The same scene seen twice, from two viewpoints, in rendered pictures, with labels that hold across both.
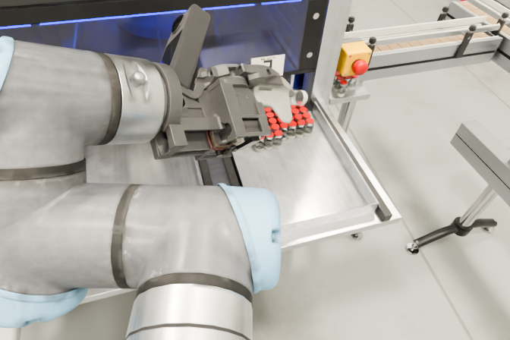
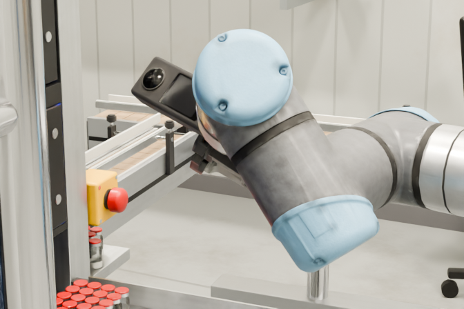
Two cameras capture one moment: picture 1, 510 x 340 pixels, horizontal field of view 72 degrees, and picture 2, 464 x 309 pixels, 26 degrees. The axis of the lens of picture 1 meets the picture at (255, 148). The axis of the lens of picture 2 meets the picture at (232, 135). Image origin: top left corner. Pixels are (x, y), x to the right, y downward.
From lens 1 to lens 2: 84 cm
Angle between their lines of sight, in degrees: 52
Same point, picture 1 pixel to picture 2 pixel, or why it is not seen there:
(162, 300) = (442, 132)
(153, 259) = (407, 138)
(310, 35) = (53, 165)
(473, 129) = (231, 285)
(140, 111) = not seen: hidden behind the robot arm
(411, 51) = (124, 180)
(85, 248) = (371, 150)
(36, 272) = (360, 180)
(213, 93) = not seen: hidden behind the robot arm
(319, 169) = not seen: outside the picture
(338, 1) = (71, 105)
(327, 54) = (74, 192)
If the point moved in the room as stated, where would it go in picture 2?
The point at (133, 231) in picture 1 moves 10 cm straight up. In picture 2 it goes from (381, 133) to (386, 15)
